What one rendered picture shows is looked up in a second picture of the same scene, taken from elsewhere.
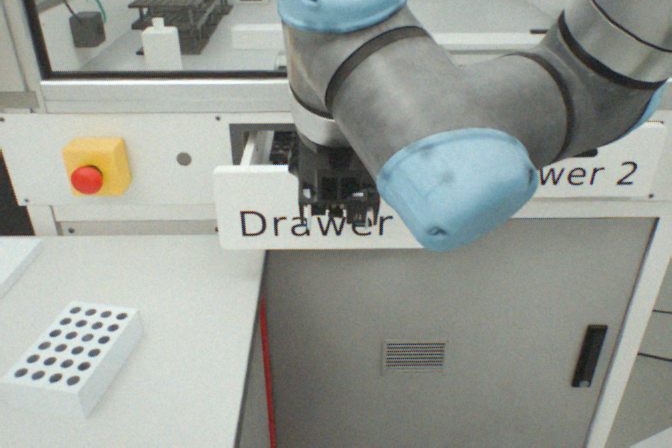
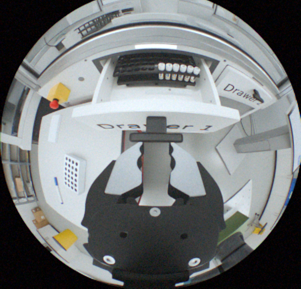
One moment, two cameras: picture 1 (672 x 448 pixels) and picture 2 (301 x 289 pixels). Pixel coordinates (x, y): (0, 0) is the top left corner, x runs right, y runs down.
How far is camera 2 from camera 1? 0.58 m
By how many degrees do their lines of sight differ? 54
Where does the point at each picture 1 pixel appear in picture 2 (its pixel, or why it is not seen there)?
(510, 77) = not seen: outside the picture
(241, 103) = (93, 50)
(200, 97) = (75, 55)
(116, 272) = (75, 126)
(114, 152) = (55, 92)
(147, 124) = (63, 74)
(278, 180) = (109, 115)
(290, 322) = not seen: hidden behind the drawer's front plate
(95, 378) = (79, 187)
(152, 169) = (74, 85)
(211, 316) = (104, 153)
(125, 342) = (81, 171)
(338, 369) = not seen: hidden behind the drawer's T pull
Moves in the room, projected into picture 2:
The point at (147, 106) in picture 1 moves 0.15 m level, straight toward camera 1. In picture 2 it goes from (58, 70) to (45, 117)
